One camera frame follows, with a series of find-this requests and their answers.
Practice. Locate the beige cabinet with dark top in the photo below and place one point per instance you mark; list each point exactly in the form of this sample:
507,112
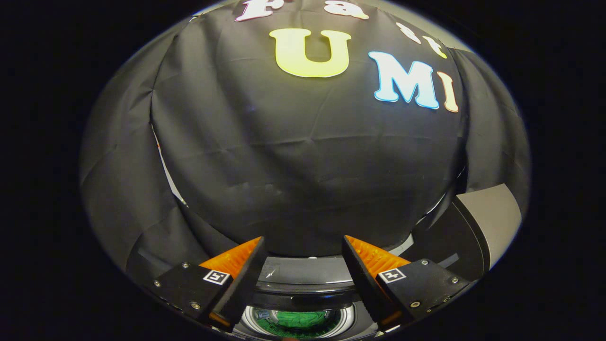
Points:
492,218

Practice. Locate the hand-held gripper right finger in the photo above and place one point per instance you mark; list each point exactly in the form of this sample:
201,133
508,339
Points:
362,282

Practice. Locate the grey washing machine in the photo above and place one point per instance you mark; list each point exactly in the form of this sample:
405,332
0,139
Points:
303,303

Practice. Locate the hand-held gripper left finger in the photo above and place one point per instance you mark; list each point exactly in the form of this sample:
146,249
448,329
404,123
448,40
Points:
241,289

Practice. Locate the dark washing machine lid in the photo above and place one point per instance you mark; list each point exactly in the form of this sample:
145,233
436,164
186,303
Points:
303,270

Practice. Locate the green polo shirt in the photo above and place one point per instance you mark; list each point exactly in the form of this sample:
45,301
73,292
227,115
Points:
298,322

